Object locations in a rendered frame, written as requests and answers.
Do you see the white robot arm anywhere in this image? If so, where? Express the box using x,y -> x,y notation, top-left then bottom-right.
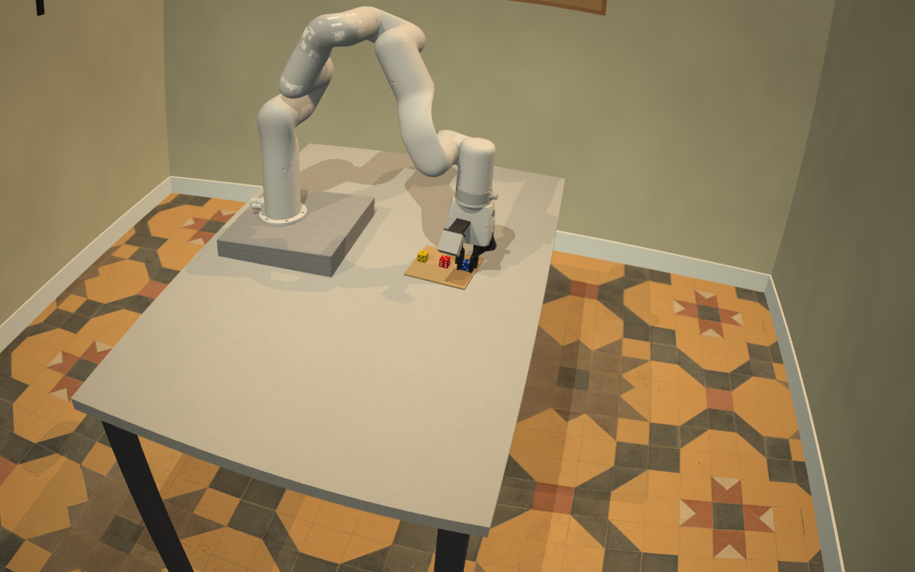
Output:
250,6 -> 498,226

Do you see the orange mat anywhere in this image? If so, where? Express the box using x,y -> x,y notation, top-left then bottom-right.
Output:
403,245 -> 484,290

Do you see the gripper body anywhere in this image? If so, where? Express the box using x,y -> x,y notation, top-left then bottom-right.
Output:
446,194 -> 495,246

